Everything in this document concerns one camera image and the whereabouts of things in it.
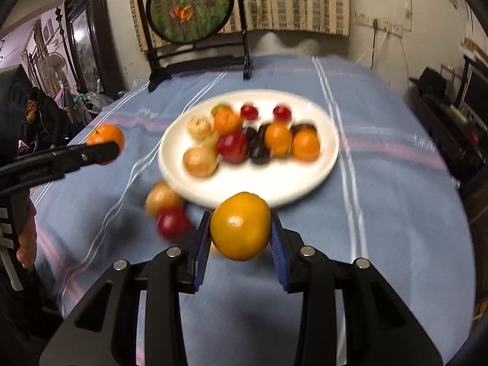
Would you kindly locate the beige striped curtain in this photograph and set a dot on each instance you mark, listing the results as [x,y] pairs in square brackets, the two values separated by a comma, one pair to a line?
[297,0]

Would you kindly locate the white oval plate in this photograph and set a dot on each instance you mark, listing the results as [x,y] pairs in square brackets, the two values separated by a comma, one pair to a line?
[305,183]

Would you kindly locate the large yellow-orange fruit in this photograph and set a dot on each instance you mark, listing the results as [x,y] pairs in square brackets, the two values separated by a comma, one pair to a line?
[240,228]

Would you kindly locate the round embroidered table screen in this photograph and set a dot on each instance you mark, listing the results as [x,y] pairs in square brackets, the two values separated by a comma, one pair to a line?
[190,7]

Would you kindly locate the orange mandarin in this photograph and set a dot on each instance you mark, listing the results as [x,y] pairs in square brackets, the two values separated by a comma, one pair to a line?
[278,138]
[306,145]
[105,135]
[227,122]

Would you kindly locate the blue striped blanket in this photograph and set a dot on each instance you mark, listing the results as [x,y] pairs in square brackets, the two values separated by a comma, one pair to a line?
[381,217]

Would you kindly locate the green round tomato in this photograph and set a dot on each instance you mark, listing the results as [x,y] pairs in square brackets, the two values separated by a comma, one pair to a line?
[218,109]

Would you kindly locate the tan purple-streaked fruit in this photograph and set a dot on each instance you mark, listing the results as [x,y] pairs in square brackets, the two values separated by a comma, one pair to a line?
[199,127]
[210,142]

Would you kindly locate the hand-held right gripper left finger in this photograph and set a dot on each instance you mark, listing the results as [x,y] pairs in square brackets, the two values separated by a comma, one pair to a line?
[200,251]

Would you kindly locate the red cherry tomato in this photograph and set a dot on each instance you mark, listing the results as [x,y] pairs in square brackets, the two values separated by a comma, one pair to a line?
[282,112]
[249,111]

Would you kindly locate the black monitor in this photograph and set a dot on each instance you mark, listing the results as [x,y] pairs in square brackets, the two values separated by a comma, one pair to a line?
[476,95]

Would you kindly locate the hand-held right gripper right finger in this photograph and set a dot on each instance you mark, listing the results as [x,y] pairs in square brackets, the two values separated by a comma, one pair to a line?
[278,251]

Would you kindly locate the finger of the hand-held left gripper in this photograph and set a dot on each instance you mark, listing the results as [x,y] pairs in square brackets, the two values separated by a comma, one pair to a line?
[95,153]

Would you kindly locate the standing electric fan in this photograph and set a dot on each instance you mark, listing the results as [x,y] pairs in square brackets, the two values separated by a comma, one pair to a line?
[55,66]

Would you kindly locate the tan round fruit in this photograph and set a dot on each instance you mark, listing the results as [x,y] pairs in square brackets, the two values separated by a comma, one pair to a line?
[200,161]
[162,198]

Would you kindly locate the black hat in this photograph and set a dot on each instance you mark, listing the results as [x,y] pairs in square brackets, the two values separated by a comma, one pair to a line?
[432,82]

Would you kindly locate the dark carved wooden frame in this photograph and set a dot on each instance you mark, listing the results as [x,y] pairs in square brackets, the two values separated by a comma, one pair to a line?
[103,45]

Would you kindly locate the white wall socket strip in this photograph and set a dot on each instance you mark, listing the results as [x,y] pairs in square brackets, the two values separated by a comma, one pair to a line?
[394,30]

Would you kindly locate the person's left hand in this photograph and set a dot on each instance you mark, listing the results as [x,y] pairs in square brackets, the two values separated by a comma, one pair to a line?
[27,236]

